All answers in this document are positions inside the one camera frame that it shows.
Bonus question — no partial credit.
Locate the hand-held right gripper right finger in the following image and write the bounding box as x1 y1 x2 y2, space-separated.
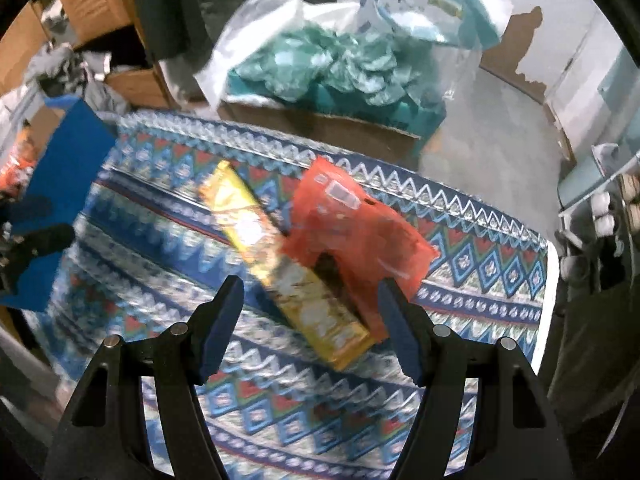
377 280 576 480

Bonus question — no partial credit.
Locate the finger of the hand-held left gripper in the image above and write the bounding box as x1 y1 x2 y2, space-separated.
5 195 54 226
0 223 76 292

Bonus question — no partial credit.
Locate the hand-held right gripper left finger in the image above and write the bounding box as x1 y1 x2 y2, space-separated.
42 276 245 480

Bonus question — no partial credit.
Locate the blue storage bin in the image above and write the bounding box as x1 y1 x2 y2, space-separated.
0 99 119 307

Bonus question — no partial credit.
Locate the gold biscuit packet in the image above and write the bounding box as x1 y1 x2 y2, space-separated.
199 160 377 372

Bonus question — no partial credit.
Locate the red snack packet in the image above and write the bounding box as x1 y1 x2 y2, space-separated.
281 156 437 342

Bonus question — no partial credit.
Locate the pile of orange snacks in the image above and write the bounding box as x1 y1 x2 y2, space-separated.
0 127 40 202

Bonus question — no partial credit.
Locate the blue patterned tablecloth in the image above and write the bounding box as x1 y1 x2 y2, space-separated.
22 110 551 480

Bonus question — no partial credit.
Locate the grey clothes pile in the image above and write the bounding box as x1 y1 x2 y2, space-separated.
22 42 133 113

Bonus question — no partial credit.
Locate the wooden cabinet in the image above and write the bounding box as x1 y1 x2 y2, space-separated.
0 0 173 111

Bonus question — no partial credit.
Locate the cardboard box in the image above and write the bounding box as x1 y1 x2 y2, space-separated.
219 94 442 162

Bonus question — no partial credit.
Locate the dark hanging garment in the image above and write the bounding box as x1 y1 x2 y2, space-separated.
132 0 247 67

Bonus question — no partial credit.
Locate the glass side table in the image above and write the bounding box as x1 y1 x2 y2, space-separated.
556 144 640 213

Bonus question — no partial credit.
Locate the pile of teal packets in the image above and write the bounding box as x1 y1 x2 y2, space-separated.
227 22 447 128

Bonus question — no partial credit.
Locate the clear plastic bag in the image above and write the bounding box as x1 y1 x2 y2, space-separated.
195 0 513 111

